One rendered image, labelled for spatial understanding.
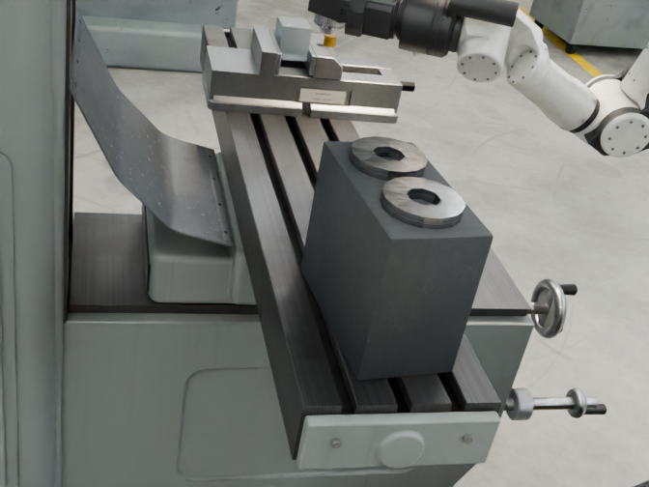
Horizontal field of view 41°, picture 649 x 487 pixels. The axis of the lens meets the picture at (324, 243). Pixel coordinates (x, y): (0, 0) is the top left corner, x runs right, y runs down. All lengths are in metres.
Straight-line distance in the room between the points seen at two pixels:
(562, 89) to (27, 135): 0.76
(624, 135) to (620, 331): 1.78
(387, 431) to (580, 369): 1.94
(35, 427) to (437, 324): 0.72
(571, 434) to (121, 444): 1.44
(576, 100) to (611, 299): 1.96
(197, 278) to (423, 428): 0.51
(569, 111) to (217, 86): 0.59
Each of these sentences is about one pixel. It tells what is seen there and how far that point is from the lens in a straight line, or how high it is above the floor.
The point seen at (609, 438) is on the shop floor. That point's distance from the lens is 2.66.
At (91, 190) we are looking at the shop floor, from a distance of 3.27.
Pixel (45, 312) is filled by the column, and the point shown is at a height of 0.81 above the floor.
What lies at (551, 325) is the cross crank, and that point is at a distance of 1.74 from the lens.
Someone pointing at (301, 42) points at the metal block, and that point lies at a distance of 1.57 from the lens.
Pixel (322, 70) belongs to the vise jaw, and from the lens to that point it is 1.56.
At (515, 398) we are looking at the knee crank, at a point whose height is 0.58.
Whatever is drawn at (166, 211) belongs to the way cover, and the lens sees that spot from 1.31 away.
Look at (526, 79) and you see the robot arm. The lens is 1.34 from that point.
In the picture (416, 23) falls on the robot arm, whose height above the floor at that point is 1.25.
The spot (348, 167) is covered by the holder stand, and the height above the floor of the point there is 1.17.
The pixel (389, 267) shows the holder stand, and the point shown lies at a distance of 0.89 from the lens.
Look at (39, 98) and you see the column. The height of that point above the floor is 1.14.
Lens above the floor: 1.61
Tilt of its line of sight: 31 degrees down
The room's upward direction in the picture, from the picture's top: 11 degrees clockwise
